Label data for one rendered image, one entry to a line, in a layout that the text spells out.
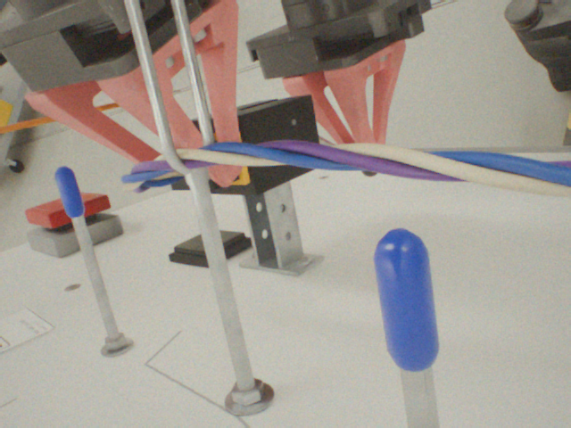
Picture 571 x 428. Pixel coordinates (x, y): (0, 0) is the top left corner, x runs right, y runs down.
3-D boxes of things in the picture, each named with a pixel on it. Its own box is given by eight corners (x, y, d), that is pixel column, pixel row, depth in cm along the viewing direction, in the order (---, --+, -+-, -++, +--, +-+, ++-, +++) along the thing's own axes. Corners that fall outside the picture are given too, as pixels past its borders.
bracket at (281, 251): (325, 259, 31) (310, 174, 29) (298, 276, 29) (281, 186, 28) (265, 251, 34) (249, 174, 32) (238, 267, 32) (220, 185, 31)
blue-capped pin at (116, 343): (140, 343, 25) (86, 161, 23) (112, 360, 24) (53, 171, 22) (122, 337, 26) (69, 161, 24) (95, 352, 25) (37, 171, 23)
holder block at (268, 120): (324, 166, 31) (312, 94, 29) (257, 196, 27) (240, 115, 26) (269, 166, 33) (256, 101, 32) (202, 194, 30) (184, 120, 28)
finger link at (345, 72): (380, 185, 34) (343, 30, 30) (293, 183, 38) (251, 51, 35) (428, 141, 38) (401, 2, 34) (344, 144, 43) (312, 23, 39)
